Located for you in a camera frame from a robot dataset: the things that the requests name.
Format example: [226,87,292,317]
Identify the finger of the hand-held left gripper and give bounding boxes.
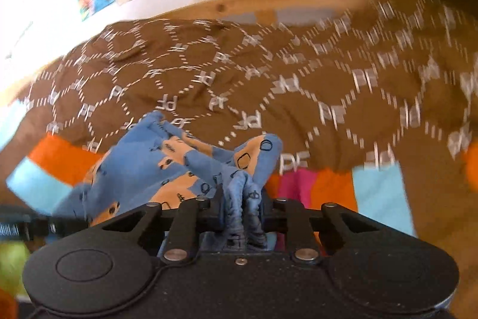
[0,205,92,241]

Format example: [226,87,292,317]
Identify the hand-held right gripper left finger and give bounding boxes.
[99,188,227,263]

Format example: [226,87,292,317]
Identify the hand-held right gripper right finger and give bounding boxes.
[261,192,379,263]

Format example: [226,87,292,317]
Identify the blue and orange printed pants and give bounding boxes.
[52,111,283,252]

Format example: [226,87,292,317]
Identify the brown patterned blanket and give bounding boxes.
[17,0,478,178]

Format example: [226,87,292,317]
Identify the plain brown bed sheet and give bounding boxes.
[398,151,478,286]

